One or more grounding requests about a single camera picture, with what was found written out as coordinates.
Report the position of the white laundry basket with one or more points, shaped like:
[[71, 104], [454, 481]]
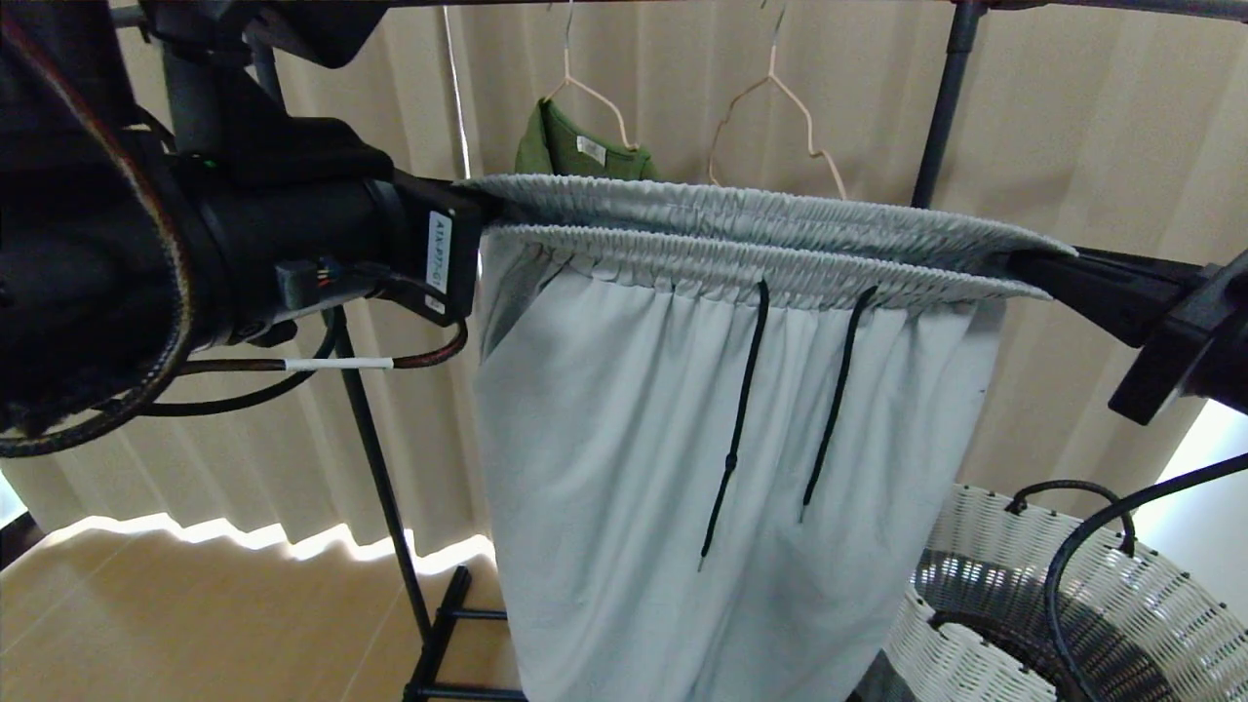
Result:
[[975, 663]]

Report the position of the green long-sleeved shirt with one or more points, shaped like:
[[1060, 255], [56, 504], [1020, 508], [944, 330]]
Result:
[[546, 146]]

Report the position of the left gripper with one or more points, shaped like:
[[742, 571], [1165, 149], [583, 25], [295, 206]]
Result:
[[312, 234]]

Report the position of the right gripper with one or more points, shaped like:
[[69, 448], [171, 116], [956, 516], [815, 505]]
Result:
[[1209, 341]]

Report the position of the pink clothes hanger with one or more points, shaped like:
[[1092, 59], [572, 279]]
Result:
[[604, 100], [792, 97]]

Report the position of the black clothes rack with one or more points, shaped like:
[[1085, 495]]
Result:
[[373, 458]]

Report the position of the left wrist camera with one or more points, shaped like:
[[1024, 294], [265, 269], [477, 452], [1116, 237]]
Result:
[[322, 29]]

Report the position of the pale grey shorts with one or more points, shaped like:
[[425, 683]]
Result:
[[634, 439]]

